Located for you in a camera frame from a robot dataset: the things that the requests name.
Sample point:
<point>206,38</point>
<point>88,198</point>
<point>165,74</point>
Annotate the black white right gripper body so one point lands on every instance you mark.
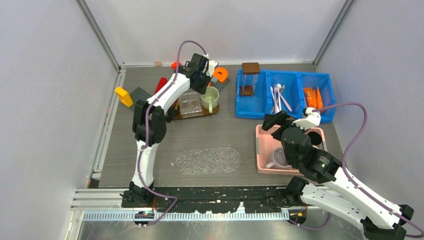
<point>291,121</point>

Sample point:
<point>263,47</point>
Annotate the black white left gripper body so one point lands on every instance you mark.
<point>203,82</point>

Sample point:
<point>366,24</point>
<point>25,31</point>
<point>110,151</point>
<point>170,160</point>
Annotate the light green mug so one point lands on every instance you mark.
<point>210,99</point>

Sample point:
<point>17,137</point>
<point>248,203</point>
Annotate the clear glass toothbrush holder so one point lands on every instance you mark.
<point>190,104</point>

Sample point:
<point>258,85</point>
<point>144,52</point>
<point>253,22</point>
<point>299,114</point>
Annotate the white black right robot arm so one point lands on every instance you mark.
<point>327,184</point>

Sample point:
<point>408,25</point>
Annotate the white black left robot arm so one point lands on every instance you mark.
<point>150,123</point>

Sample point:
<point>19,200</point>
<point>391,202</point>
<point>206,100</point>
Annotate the white toothbrush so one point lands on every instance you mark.
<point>276,98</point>

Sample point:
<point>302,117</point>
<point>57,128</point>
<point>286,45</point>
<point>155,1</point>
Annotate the brown oval wooden tray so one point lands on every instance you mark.
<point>205,112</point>

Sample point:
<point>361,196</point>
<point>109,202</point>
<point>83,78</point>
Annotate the grey baseplate with orange track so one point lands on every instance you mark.
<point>219,78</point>

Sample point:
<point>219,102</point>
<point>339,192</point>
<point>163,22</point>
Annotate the small red block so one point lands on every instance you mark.
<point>175,65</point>

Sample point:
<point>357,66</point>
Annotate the lilac translucent mug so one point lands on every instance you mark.
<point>277,159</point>

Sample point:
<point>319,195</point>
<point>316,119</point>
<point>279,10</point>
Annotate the pink plastic basket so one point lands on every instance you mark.
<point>265,147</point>

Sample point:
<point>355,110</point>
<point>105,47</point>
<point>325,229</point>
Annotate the red glitter toy microphone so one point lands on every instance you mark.
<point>162,82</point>

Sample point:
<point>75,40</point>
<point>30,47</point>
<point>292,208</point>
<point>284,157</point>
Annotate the clear holder with brown lid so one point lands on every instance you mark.
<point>250,74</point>

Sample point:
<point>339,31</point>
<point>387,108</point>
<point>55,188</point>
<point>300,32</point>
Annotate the dark grey studded baseplate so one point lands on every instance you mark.
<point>139,94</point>

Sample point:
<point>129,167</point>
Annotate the yellow toy block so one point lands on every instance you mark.
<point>124,97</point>

